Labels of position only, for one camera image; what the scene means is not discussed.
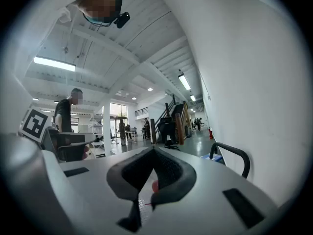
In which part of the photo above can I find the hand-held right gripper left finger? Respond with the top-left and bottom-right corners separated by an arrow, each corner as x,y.
106,147 -> 155,233

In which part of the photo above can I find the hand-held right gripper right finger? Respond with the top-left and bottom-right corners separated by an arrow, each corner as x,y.
150,147 -> 198,212

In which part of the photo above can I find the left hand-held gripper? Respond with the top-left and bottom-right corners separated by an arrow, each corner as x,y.
18,108 -> 97,163

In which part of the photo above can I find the grey platform trolley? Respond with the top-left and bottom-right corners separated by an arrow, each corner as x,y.
209,142 -> 251,180

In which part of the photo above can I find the large blue cardboard box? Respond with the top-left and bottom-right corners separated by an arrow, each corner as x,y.
201,152 -> 224,163

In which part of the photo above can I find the black office chair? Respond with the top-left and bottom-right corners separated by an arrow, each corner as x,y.
157,117 -> 181,152

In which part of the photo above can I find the white pillar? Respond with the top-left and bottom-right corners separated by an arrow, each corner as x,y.
102,98 -> 112,157

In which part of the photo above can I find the white shelving rack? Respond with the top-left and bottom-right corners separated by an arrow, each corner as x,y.
88,113 -> 105,158

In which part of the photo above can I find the wooden staircase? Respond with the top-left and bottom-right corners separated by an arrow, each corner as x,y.
150,94 -> 194,145

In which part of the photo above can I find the glass entrance door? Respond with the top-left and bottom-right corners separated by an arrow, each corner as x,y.
109,102 -> 128,132

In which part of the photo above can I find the person's head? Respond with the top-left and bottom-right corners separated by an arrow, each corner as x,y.
78,0 -> 123,24

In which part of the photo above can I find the black head camera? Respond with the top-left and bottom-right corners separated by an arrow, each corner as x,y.
113,11 -> 131,29

